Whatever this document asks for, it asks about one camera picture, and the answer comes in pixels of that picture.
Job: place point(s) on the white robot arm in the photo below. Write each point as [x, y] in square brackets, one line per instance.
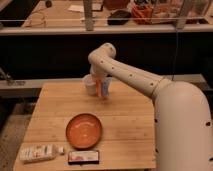
[183, 128]

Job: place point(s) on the orange carrot-shaped pepper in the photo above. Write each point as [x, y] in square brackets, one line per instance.
[99, 87]

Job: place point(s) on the metal frame post left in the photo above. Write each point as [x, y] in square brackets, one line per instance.
[88, 15]

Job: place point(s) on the white ceramic cup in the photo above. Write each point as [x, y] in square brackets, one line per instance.
[89, 84]

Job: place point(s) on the black object on bench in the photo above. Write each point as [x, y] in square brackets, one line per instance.
[119, 17]

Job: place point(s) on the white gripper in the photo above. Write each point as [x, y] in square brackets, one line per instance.
[98, 73]

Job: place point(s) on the metal frame post right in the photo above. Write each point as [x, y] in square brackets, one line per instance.
[184, 11]

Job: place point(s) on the black rectangular box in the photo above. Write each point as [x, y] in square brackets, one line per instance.
[83, 157]

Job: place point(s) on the orange plate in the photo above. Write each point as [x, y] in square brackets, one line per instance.
[84, 131]

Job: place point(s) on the white plastic bottle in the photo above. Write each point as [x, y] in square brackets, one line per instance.
[40, 153]

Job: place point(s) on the orange crate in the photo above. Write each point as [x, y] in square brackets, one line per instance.
[142, 15]

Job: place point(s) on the metal frame post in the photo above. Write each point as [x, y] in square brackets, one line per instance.
[184, 11]
[88, 15]

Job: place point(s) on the white paper sheet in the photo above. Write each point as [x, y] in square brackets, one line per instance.
[76, 8]

